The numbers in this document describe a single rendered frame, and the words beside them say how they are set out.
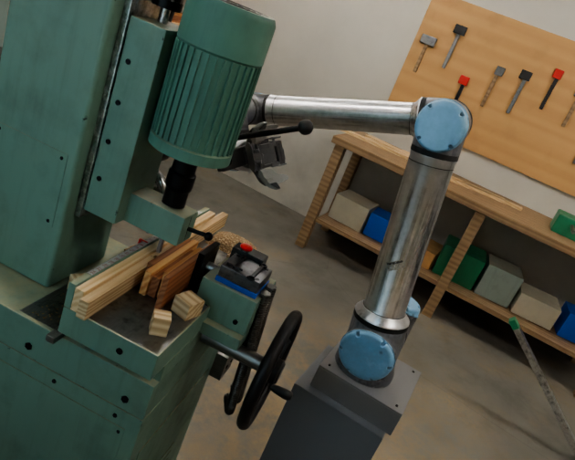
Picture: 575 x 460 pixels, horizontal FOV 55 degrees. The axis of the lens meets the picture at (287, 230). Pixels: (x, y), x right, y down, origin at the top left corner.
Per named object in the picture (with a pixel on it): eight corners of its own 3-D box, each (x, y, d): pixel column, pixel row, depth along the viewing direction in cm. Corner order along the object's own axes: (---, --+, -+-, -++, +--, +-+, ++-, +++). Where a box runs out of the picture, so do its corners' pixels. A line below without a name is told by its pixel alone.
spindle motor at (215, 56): (207, 177, 108) (260, 16, 97) (130, 141, 111) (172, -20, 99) (240, 162, 124) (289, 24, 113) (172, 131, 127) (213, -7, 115)
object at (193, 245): (144, 296, 118) (151, 273, 115) (138, 293, 118) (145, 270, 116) (192, 261, 139) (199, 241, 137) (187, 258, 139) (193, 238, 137)
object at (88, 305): (84, 320, 103) (88, 303, 102) (75, 316, 104) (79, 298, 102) (224, 225, 165) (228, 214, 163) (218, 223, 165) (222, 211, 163)
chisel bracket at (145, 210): (174, 253, 121) (185, 218, 118) (120, 225, 123) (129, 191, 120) (189, 243, 128) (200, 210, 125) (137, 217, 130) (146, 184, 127)
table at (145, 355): (193, 406, 102) (203, 381, 100) (56, 331, 107) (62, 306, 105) (287, 287, 158) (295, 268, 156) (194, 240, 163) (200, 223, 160)
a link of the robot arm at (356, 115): (478, 99, 145) (246, 88, 170) (475, 99, 134) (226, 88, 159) (473, 143, 148) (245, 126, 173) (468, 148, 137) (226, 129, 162)
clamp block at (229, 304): (243, 338, 122) (256, 304, 119) (190, 310, 124) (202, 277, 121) (265, 310, 136) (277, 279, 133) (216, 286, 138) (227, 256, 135)
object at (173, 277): (159, 310, 115) (169, 278, 112) (153, 308, 115) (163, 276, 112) (209, 269, 138) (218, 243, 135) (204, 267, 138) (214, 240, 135)
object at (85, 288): (78, 314, 105) (84, 292, 103) (69, 308, 105) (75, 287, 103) (210, 228, 160) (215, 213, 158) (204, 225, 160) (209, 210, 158)
